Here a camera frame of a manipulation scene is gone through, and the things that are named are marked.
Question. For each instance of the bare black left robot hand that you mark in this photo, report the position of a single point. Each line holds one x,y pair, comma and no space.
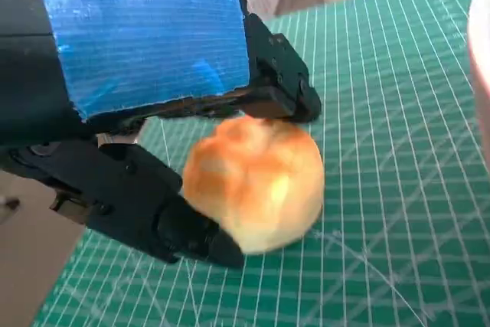
145,43

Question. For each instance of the round bread bun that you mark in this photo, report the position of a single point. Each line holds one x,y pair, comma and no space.
260,181

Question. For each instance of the pink bowl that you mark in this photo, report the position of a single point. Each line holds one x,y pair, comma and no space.
482,55

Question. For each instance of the green cutting mat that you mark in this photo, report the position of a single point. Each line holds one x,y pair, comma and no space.
383,189

